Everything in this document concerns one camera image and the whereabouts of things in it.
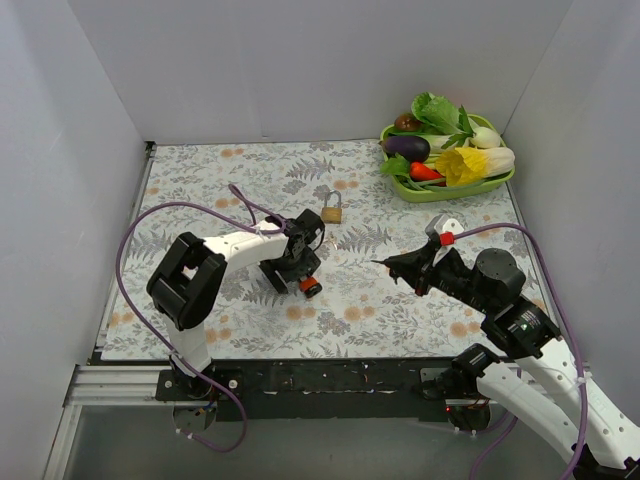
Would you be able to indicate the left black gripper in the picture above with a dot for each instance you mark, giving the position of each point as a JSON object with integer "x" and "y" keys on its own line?
{"x": 275, "y": 276}

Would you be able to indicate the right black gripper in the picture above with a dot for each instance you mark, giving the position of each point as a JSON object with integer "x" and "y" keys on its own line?
{"x": 424, "y": 272}

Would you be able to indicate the orange black padlock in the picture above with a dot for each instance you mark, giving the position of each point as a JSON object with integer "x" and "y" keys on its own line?
{"x": 310, "y": 287}

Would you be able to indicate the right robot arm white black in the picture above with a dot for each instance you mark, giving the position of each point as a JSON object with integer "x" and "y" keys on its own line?
{"x": 569, "y": 411}

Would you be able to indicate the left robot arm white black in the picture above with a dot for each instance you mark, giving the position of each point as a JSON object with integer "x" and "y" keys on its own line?
{"x": 188, "y": 279}

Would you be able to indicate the brass padlock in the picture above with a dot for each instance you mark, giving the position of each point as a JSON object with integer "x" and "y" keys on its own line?
{"x": 331, "y": 213}

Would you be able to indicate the floral patterned mat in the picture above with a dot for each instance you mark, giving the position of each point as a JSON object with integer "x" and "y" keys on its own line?
{"x": 360, "y": 312}

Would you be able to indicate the green plastic tray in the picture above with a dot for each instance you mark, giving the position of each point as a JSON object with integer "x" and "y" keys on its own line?
{"x": 424, "y": 192}

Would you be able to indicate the red toy pepper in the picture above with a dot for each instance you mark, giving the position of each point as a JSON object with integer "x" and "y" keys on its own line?
{"x": 419, "y": 172}

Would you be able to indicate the yellow toy cabbage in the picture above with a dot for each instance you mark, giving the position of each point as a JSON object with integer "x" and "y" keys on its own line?
{"x": 463, "y": 166}

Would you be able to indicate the purple toy eggplant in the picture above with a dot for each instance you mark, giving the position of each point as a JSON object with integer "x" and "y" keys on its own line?
{"x": 412, "y": 148}

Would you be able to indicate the brown toy mushroom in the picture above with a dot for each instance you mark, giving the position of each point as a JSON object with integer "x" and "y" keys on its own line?
{"x": 407, "y": 123}

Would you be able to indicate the white toy radish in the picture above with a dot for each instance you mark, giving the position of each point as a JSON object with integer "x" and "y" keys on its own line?
{"x": 485, "y": 138}

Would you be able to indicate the green toy lettuce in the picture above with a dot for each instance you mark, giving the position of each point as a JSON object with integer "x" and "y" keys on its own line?
{"x": 440, "y": 114}

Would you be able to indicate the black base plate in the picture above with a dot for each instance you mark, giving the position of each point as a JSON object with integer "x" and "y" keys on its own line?
{"x": 415, "y": 388}

